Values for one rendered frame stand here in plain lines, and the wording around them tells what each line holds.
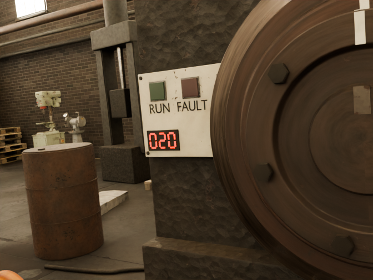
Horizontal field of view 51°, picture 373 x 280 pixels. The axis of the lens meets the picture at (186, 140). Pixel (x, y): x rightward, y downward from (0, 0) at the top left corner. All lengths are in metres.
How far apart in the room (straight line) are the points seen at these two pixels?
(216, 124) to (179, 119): 0.20
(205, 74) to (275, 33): 0.25
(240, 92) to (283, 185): 0.16
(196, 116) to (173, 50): 0.15
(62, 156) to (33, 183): 0.32
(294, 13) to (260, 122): 0.15
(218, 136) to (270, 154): 0.14
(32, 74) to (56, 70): 0.92
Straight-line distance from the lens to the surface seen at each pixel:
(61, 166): 3.22
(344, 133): 0.46
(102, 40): 6.41
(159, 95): 0.82
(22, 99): 11.21
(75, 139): 9.22
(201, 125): 0.78
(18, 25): 10.00
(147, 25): 0.88
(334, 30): 0.47
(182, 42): 0.82
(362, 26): 0.47
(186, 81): 0.79
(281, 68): 0.48
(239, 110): 0.58
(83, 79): 9.48
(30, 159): 3.31
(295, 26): 0.53
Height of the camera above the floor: 1.18
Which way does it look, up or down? 6 degrees down
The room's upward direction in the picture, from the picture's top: 5 degrees counter-clockwise
